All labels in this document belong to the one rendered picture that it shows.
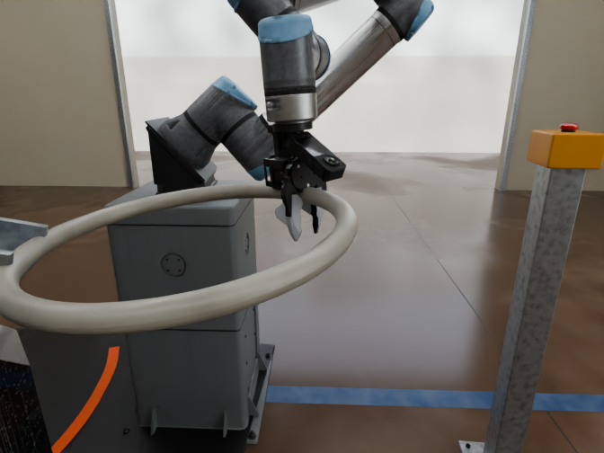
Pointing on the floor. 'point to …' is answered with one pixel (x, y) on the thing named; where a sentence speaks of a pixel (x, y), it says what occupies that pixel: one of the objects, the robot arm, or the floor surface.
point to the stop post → (537, 279)
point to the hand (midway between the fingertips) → (308, 231)
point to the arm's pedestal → (135, 346)
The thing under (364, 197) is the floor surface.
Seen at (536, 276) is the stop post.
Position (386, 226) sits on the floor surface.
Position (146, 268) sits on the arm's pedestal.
